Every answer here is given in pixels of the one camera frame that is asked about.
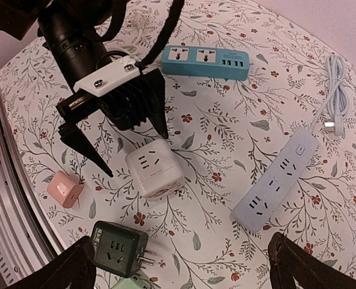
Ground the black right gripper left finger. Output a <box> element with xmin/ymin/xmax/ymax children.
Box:
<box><xmin>9</xmin><ymin>236</ymin><xmax>96</xmax><ymax>289</ymax></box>

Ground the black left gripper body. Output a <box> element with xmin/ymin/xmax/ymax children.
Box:
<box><xmin>38</xmin><ymin>8</ymin><xmax>151</xmax><ymax>131</ymax></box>

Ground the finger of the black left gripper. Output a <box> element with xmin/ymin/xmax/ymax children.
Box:
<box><xmin>58</xmin><ymin>123</ymin><xmax>113</xmax><ymax>177</ymax></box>
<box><xmin>143</xmin><ymin>68</ymin><xmax>169</xmax><ymax>138</ymax></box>

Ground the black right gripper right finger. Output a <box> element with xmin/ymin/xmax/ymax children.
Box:
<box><xmin>268</xmin><ymin>232</ymin><xmax>356</xmax><ymax>289</ymax></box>

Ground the teal power strip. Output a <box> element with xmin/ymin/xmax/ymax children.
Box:
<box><xmin>161</xmin><ymin>45</ymin><xmax>250</xmax><ymax>81</ymax></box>

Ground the pink plug adapter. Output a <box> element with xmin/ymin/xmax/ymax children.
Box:
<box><xmin>47</xmin><ymin>171</ymin><xmax>84</xmax><ymax>208</ymax></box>

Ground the white cube socket adapter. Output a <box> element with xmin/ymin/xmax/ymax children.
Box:
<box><xmin>125</xmin><ymin>139</ymin><xmax>185</xmax><ymax>201</ymax></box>

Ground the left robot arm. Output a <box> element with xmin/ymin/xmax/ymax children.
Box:
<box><xmin>0</xmin><ymin>1</ymin><xmax>184</xmax><ymax>175</ymax></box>

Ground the light green plug adapter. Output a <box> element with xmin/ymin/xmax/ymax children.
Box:
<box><xmin>112</xmin><ymin>276</ymin><xmax>152</xmax><ymax>289</ymax></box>

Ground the dark green cube adapter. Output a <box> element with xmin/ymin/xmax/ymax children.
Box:
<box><xmin>91</xmin><ymin>220</ymin><xmax>156</xmax><ymax>278</ymax></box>

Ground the light blue power strip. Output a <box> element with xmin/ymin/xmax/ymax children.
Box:
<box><xmin>231</xmin><ymin>128</ymin><xmax>319</xmax><ymax>231</ymax></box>

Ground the floral patterned table mat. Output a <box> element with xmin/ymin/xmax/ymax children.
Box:
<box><xmin>0</xmin><ymin>1</ymin><xmax>356</xmax><ymax>288</ymax></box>

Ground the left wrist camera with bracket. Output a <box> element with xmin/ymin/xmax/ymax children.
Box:
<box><xmin>73</xmin><ymin>55</ymin><xmax>141</xmax><ymax>97</ymax></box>

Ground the aluminium front rail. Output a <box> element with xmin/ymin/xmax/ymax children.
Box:
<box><xmin>0</xmin><ymin>91</ymin><xmax>66</xmax><ymax>285</ymax></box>

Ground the light blue coiled cable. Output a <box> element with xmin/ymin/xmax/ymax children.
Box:
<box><xmin>308</xmin><ymin>54</ymin><xmax>351</xmax><ymax>138</ymax></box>

